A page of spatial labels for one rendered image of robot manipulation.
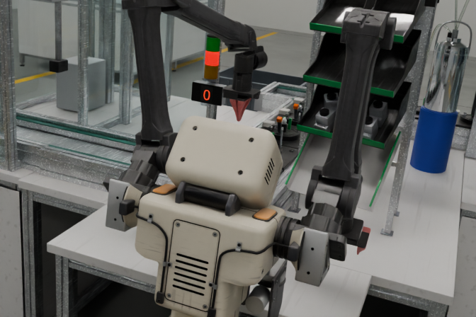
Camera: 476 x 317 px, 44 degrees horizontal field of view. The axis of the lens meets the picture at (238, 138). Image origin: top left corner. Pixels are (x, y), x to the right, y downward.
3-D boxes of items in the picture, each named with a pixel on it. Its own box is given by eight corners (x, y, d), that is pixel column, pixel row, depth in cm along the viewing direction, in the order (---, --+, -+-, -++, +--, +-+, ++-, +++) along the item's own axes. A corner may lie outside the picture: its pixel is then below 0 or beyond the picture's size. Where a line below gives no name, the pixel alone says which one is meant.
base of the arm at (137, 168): (101, 181, 131) (149, 193, 127) (117, 152, 135) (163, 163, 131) (113, 201, 138) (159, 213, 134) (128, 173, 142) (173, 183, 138)
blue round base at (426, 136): (445, 176, 252) (457, 116, 244) (407, 168, 257) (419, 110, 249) (446, 165, 266) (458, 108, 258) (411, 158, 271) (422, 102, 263)
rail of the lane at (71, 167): (265, 233, 188) (269, 202, 185) (39, 174, 217) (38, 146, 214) (271, 226, 193) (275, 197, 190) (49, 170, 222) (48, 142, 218)
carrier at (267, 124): (301, 153, 237) (304, 124, 233) (246, 142, 245) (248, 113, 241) (316, 138, 259) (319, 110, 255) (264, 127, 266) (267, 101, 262)
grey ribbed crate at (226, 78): (292, 124, 391) (296, 90, 384) (207, 107, 411) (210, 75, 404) (309, 110, 429) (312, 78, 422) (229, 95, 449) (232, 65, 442)
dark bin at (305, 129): (335, 140, 181) (333, 122, 176) (297, 130, 187) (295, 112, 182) (368, 89, 198) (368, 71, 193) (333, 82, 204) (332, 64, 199)
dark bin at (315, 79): (342, 90, 176) (341, 69, 171) (303, 81, 182) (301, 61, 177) (376, 42, 193) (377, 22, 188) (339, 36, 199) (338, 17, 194)
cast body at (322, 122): (326, 136, 182) (325, 118, 178) (314, 131, 185) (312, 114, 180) (339, 120, 187) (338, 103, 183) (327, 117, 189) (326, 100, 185)
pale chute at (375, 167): (372, 212, 181) (370, 206, 177) (333, 199, 187) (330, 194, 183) (402, 136, 191) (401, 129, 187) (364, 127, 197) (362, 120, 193)
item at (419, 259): (451, 306, 164) (453, 297, 163) (18, 187, 212) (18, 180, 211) (463, 156, 289) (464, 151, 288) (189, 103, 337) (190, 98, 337)
